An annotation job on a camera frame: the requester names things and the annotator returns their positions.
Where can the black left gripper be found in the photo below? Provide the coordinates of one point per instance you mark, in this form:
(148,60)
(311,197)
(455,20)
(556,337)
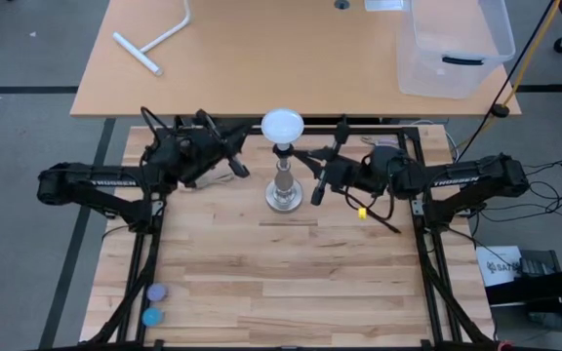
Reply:
(200,156)

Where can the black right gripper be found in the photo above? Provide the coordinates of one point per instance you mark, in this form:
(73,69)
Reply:
(344,175)

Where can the white globe lightbulb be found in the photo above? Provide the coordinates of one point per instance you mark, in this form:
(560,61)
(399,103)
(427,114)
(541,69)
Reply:
(282,126)

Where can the silver table lamp base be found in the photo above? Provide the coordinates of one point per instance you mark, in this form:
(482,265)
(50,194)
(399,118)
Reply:
(284,195)

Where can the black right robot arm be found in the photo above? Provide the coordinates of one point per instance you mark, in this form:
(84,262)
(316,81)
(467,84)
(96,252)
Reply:
(456,181)

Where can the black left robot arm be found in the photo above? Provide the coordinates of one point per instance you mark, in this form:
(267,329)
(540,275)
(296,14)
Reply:
(110,181)

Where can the pink white marker pen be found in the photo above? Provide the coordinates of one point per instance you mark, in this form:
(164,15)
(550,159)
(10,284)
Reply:
(383,142)

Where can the light wooden desk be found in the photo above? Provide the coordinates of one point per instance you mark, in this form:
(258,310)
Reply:
(261,58)

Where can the black pen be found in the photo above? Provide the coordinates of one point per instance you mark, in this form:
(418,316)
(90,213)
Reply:
(388,225)

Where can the white T-base tube lamp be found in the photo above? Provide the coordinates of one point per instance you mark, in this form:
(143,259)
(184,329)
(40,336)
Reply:
(137,53)

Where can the round desk grommet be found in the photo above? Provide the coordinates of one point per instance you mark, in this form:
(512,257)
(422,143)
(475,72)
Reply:
(342,4)

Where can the white label strip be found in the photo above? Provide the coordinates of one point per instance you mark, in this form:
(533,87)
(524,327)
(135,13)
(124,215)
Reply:
(383,4)

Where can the purple round cap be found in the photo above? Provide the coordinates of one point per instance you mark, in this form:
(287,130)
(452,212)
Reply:
(156,292)

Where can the clear plastic storage bin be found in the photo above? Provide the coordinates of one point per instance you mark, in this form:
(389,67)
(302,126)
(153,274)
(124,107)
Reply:
(456,29)

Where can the blue round cap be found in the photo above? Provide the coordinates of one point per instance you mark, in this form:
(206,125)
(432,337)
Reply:
(152,317)

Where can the white printed box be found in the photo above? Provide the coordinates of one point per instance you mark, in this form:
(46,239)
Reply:
(498,263)

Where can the black metal beam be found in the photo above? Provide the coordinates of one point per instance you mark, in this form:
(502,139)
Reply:
(539,292)

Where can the black aluminium table frame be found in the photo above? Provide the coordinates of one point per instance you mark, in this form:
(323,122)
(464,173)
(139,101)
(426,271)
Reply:
(423,258)

